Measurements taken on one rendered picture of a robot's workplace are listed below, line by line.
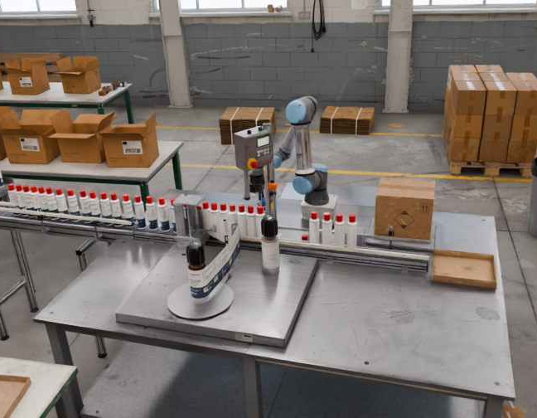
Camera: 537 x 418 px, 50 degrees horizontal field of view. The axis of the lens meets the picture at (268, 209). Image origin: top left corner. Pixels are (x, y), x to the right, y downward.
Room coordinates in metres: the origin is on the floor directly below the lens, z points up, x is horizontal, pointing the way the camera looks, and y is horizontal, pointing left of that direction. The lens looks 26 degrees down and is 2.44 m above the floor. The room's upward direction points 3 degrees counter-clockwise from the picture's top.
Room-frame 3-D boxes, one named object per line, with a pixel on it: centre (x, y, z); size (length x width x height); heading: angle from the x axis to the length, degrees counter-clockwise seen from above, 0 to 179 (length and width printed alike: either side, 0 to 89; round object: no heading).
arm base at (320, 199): (3.17, -0.30, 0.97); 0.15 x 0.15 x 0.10
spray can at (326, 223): (2.66, -0.30, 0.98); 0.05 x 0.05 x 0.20
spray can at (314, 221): (2.69, -0.24, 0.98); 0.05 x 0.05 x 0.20
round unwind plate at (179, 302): (2.24, 0.33, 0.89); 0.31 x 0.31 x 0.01
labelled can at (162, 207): (2.95, 0.60, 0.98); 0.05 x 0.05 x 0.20
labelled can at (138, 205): (3.00, 0.74, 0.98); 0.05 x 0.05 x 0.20
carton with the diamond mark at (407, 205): (2.86, -0.75, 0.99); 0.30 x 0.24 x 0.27; 73
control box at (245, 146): (2.87, 0.07, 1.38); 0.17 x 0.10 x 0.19; 127
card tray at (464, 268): (2.46, -0.96, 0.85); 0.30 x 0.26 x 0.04; 72
